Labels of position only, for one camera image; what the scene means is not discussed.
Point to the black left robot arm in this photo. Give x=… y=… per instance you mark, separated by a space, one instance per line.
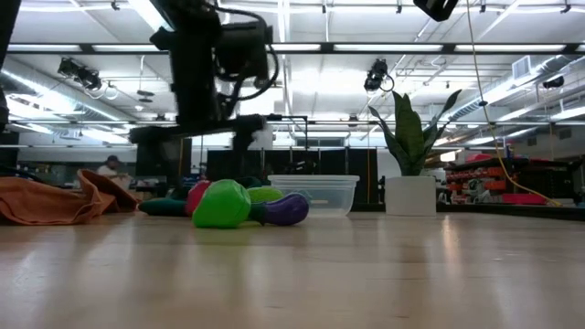
x=194 y=68

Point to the white plant pot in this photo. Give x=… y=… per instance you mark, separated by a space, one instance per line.
x=411 y=196

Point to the black crossbeam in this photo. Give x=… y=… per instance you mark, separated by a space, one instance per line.
x=329 y=47

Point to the black partition panels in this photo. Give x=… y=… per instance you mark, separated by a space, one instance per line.
x=338 y=164

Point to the orange cloth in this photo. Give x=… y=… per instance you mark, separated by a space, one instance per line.
x=45 y=201

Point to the white air duct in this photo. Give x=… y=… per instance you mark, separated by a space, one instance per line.
x=521 y=68

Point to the black room monitor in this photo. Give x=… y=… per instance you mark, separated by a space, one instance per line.
x=146 y=160

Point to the clear plastic tupperware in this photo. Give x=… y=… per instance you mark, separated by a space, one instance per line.
x=329 y=196

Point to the green snake plant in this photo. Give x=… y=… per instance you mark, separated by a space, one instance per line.
x=409 y=137

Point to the dark green cloth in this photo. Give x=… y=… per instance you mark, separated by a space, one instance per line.
x=162 y=208

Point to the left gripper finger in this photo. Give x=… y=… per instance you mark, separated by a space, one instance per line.
x=243 y=144

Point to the purple toy eggplant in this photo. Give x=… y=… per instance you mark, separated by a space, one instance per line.
x=285 y=209

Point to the black hanging fixture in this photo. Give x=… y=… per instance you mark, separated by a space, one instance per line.
x=554 y=82

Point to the shelf with red bins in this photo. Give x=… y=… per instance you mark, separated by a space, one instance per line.
x=484 y=172

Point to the red toy tomato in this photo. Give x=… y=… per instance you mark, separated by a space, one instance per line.
x=196 y=196

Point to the bright green toy produce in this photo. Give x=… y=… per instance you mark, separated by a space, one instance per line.
x=221 y=203

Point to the yellow-green toy produce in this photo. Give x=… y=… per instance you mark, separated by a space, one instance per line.
x=265 y=194

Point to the person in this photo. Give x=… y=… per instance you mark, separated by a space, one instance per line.
x=109 y=170

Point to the black hanging camera cluster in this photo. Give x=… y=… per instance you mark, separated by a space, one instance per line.
x=84 y=75

